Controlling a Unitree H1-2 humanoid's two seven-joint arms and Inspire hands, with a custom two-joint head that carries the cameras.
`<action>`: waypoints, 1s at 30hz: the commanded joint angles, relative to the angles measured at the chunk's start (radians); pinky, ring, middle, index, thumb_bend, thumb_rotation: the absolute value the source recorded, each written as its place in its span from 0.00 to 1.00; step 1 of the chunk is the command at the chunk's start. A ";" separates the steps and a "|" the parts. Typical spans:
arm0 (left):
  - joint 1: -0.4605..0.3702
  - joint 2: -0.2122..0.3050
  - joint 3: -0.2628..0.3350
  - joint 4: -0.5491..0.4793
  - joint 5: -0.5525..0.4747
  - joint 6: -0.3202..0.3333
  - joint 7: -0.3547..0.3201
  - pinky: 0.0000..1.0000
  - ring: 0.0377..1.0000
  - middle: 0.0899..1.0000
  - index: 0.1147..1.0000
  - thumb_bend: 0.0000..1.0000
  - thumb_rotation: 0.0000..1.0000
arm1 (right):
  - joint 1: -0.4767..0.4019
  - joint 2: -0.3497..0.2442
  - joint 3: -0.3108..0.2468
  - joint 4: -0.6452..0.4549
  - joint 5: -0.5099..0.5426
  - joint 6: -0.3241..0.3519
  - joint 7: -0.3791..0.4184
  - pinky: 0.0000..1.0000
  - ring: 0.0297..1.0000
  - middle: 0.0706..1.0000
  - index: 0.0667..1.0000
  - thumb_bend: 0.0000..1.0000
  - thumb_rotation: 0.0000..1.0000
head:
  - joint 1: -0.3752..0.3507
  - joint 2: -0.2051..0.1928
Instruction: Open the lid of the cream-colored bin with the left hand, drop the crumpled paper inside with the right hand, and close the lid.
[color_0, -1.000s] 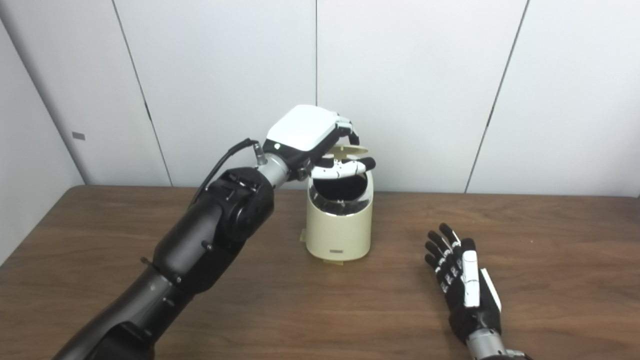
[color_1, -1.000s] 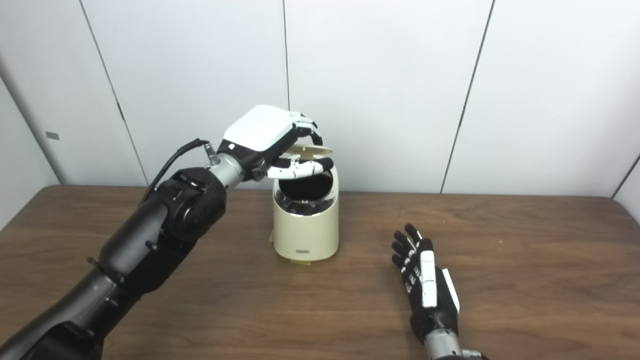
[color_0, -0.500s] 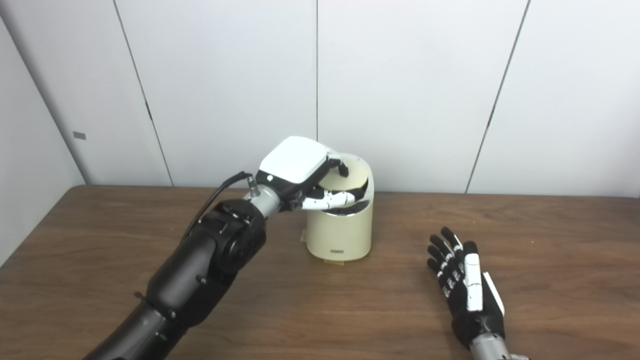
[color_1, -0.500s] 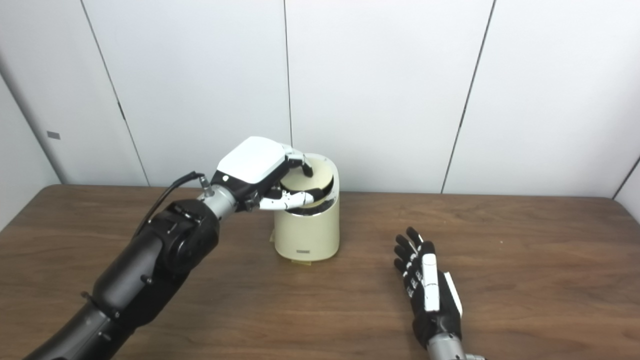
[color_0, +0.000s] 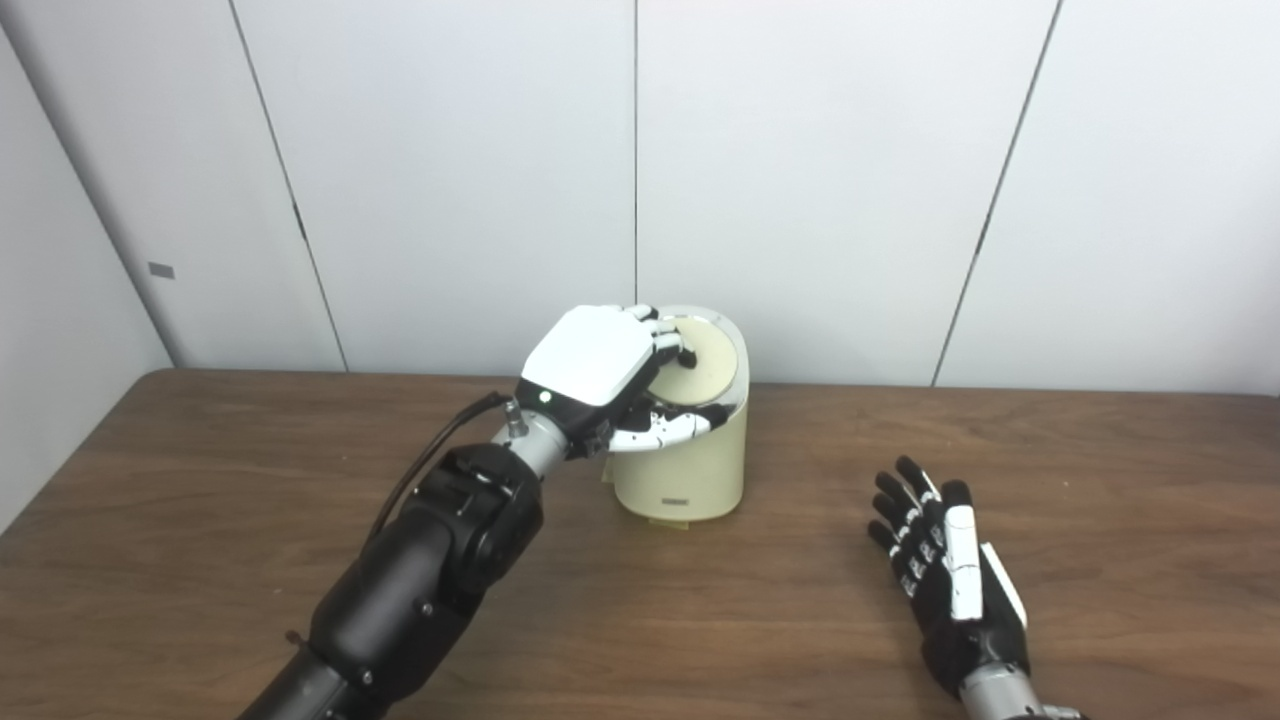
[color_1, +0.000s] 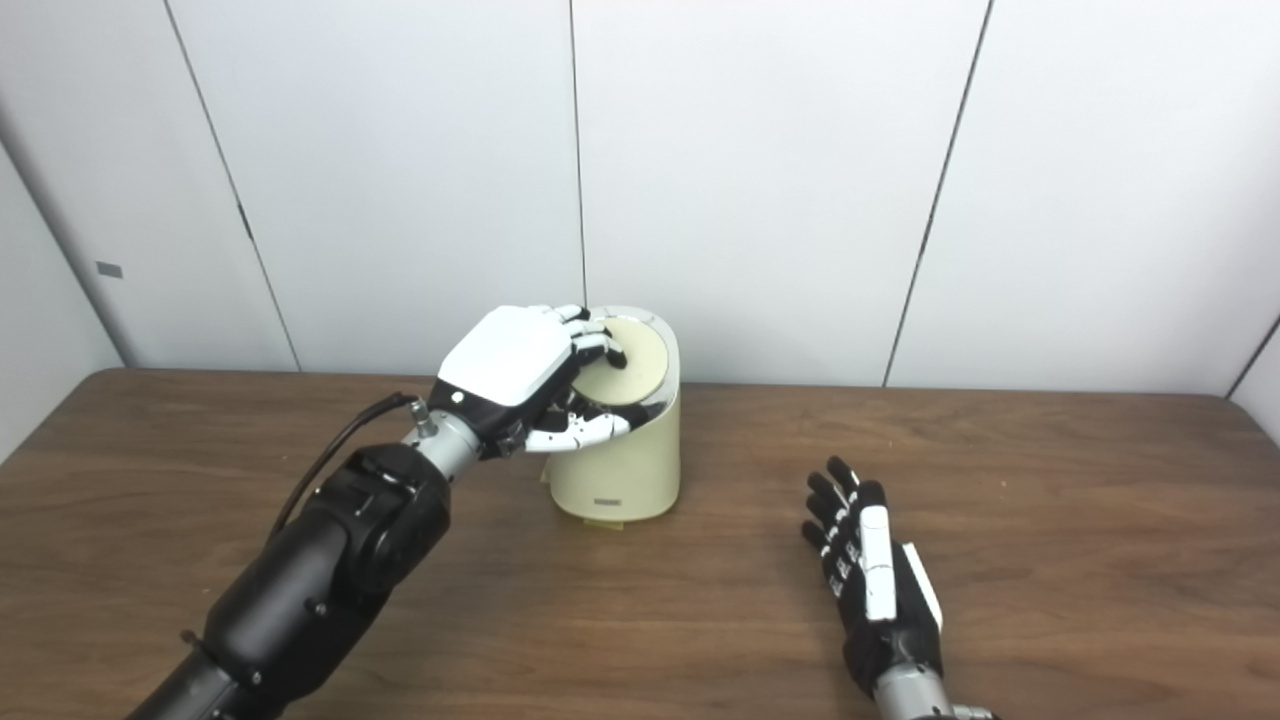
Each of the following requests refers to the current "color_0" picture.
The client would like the white and black left hand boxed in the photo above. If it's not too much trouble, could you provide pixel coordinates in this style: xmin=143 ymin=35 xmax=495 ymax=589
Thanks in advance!
xmin=515 ymin=304 xmax=729 ymax=461

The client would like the white and black right hand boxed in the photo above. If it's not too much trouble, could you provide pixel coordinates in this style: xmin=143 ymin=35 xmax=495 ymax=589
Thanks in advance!
xmin=867 ymin=456 xmax=1031 ymax=698

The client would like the cream-colored lidded bin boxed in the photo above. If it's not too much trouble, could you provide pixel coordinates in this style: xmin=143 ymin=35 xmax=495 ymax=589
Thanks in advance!
xmin=603 ymin=305 xmax=749 ymax=523

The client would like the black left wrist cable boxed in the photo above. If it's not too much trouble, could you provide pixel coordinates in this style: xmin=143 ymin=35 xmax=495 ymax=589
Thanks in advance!
xmin=365 ymin=392 xmax=513 ymax=546

